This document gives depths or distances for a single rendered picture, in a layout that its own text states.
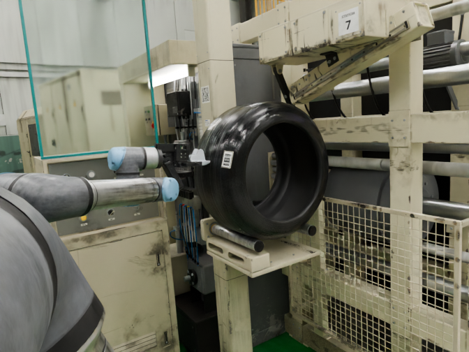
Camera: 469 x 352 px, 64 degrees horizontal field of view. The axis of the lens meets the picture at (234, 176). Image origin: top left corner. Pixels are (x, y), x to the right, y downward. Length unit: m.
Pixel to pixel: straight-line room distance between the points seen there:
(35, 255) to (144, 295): 1.89
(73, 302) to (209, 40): 1.57
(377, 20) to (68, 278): 1.38
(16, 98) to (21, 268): 10.15
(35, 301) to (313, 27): 1.51
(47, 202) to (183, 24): 12.01
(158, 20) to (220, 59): 10.53
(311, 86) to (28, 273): 1.66
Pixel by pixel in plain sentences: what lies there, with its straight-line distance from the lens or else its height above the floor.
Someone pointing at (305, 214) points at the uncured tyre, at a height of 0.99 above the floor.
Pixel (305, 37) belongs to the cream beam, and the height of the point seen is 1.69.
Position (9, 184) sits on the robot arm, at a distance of 0.95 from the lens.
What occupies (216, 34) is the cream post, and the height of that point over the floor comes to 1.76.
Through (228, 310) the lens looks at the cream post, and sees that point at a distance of 1.95.
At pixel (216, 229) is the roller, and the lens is 1.68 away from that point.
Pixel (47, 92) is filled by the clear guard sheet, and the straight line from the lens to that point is 1.87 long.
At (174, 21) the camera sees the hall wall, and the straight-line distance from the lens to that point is 12.59.
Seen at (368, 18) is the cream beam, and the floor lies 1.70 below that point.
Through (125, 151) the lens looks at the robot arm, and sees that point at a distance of 1.25.
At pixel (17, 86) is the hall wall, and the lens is 10.35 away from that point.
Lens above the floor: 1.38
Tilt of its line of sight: 8 degrees down
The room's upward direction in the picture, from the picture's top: 4 degrees counter-clockwise
